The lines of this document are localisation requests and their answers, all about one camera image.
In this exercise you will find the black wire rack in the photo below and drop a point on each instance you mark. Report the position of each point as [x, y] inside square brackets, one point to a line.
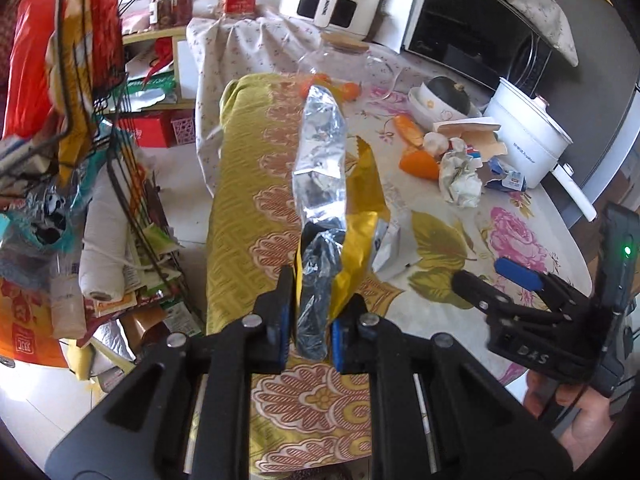
[67, 92]

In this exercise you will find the floral tablecloth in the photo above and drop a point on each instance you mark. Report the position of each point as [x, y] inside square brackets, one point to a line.
[403, 241]

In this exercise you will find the orange peel piece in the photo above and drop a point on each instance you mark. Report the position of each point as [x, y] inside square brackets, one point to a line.
[420, 164]
[408, 130]

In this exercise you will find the glass jar with cork lid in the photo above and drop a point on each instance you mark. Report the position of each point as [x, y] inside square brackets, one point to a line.
[349, 67]

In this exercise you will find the small blue white carton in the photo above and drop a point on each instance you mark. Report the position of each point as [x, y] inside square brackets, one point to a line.
[496, 174]

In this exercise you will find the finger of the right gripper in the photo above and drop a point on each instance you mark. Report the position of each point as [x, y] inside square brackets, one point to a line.
[477, 292]
[518, 274]

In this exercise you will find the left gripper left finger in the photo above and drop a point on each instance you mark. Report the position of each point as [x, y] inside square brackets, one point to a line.
[184, 411]

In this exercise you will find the black microwave oven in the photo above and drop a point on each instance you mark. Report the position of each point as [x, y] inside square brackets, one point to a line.
[484, 40]

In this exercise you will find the torn brown cardboard box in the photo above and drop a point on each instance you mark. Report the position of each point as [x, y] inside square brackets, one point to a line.
[480, 133]

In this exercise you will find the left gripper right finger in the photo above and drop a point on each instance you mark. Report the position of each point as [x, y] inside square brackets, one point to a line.
[436, 412]

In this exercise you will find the garlic bulb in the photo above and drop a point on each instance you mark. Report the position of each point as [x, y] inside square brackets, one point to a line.
[435, 144]

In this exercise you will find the yellow foil snack bag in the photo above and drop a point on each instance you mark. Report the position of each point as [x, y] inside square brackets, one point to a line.
[330, 199]

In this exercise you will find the person's right hand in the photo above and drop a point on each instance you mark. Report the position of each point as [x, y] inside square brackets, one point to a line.
[588, 429]

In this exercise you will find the wooden shelf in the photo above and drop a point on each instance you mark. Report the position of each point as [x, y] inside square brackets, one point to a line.
[161, 87]

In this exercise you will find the white electric cooking pot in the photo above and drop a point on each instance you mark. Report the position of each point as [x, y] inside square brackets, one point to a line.
[534, 141]

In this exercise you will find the white bowl with squash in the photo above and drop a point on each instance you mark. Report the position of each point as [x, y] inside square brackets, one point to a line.
[440, 100]

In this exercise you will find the white paper roll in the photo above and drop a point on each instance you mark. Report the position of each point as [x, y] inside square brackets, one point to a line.
[102, 259]

